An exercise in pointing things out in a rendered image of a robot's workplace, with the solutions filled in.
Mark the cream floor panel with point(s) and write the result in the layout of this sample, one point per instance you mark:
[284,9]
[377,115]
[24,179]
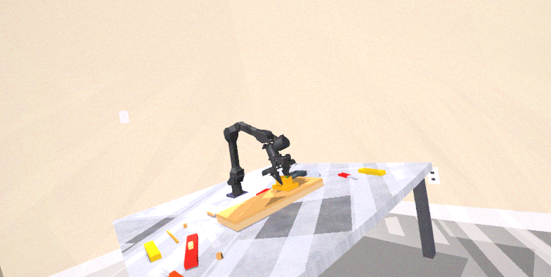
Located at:
[254,209]

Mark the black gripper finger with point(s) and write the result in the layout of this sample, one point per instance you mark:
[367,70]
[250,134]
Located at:
[286,171]
[277,177]

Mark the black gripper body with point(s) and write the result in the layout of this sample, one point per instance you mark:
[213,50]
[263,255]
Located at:
[273,169]

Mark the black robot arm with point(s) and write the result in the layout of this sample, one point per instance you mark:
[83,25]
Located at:
[263,136]

